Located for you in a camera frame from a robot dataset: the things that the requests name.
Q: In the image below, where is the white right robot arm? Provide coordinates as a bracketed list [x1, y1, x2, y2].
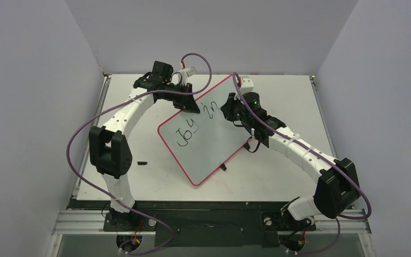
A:
[220, 92, 361, 229]

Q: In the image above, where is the aluminium frame rail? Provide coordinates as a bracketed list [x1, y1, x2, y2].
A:
[53, 210, 371, 235]

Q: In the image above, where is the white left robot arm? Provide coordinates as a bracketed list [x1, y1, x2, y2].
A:
[89, 61, 200, 230]

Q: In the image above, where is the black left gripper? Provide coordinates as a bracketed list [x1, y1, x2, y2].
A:
[161, 82, 200, 114]

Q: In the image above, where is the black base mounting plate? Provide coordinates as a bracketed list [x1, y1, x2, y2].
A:
[67, 199, 319, 252]

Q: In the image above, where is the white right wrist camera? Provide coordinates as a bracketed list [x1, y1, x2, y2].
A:
[239, 76, 254, 94]

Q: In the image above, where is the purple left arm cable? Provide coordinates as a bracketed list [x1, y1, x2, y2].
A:
[66, 52, 214, 256]

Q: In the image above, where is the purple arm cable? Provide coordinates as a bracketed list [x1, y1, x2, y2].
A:
[66, 52, 214, 256]
[231, 72, 372, 255]

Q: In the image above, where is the red framed whiteboard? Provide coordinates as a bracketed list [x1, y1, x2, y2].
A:
[158, 75, 250, 186]

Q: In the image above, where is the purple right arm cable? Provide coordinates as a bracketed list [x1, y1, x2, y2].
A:
[231, 72, 372, 255]

